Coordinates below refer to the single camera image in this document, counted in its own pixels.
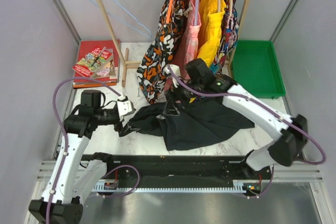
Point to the yellow shorts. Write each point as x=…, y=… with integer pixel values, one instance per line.
x=210, y=32

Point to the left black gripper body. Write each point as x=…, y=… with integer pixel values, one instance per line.
x=116, y=121

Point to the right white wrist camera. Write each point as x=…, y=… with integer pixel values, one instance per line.
x=174, y=72

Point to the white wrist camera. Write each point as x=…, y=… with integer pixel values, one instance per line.
x=125, y=106
x=174, y=72

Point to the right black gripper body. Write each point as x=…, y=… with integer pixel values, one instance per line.
x=183, y=93

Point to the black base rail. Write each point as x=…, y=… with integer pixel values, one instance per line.
x=179, y=172

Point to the comic print shorts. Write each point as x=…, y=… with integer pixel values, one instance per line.
x=228, y=40

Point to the pink illustrated book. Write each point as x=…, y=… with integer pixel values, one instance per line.
x=110, y=68

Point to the green plastic tray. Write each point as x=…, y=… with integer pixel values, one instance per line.
x=255, y=67

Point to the blue wire hanger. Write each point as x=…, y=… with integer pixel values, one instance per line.
x=122, y=15

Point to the camouflage orange black shorts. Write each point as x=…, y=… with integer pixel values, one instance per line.
x=150, y=76

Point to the dark navy shorts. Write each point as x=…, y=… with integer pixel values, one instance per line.
x=202, y=123

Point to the pink patterned shorts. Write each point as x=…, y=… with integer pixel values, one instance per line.
x=182, y=37

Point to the wooden clothes rack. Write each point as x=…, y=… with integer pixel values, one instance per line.
x=134, y=64

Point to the orange thin book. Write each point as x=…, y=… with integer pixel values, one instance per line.
x=92, y=85

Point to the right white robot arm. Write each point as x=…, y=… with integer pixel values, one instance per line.
x=286, y=131

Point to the colourful paperback book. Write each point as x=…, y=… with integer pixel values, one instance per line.
x=94, y=61

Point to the grey slotted cable duct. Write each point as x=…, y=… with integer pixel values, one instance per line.
x=103, y=187

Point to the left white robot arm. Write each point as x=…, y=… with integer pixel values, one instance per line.
x=65, y=194

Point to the large red book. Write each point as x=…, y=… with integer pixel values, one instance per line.
x=85, y=47

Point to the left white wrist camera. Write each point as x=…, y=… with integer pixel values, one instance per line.
x=125, y=106

